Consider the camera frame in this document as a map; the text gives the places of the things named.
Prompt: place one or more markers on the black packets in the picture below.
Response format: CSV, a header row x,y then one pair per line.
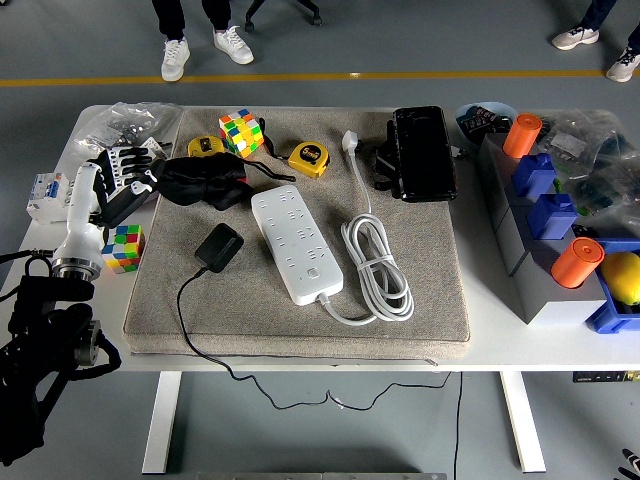
x,y
480,122

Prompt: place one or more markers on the yellow tape measure red label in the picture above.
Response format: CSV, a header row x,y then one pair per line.
x,y
307,157

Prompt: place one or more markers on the blue plastic block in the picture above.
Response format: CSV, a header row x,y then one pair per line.
x,y
552,217
534,175

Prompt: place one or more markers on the orange cylinder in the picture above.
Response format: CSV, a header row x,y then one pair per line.
x,y
522,135
577,262

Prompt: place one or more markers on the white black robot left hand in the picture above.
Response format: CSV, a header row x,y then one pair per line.
x,y
82,215

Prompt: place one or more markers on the yellow lemon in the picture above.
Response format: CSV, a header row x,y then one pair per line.
x,y
622,277

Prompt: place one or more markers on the grey block holder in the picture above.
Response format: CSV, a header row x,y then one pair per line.
x,y
545,300

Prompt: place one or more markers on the blue plastic bin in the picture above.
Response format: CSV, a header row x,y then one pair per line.
x,y
605,317

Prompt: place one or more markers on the white table leg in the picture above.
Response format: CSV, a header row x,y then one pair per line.
x,y
522,425
162,425

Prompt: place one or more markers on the black plug adapter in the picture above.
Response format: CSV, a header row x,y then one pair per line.
x,y
220,247

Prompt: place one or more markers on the white power strip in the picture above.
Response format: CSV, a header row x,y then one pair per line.
x,y
295,240

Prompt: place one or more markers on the light blue bowl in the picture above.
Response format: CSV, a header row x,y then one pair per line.
x,y
464,135

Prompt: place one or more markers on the person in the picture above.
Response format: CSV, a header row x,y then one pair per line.
x,y
175,57
575,37

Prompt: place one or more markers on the small multicolour puzzle cube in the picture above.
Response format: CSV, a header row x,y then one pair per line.
x,y
125,247

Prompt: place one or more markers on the clear plastic parts bag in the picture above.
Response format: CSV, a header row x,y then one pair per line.
x,y
575,140
610,190

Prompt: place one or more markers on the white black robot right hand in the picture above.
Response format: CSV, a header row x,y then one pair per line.
x,y
632,460

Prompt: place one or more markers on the black device holder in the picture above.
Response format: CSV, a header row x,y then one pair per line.
x,y
385,165

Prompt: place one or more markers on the green plastic piece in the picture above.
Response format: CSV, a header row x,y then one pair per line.
x,y
557,186
582,207

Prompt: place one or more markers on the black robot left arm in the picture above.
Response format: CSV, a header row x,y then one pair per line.
x,y
45,325

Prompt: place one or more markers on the black cloth pouch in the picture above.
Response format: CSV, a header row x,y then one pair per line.
x,y
200,180

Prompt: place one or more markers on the yellow tape measure black face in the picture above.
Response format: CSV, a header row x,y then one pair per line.
x,y
205,146

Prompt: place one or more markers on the white circuit breaker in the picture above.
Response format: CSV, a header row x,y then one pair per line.
x,y
45,200

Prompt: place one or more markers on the black office chair base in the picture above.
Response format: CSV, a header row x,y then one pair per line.
x,y
316,20

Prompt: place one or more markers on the small white socket panel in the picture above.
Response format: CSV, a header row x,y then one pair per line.
x,y
152,147

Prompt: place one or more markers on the glossy black flat device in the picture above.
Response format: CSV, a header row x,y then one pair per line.
x,y
425,155

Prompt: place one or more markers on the clear bag of metal parts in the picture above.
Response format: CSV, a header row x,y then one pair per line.
x,y
125,125

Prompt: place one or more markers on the black table control panel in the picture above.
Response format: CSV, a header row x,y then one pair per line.
x,y
600,377

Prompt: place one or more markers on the grey-brown mat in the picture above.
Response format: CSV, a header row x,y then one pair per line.
x,y
250,320

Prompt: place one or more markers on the large multicolour puzzle cube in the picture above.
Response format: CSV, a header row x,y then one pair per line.
x,y
240,132

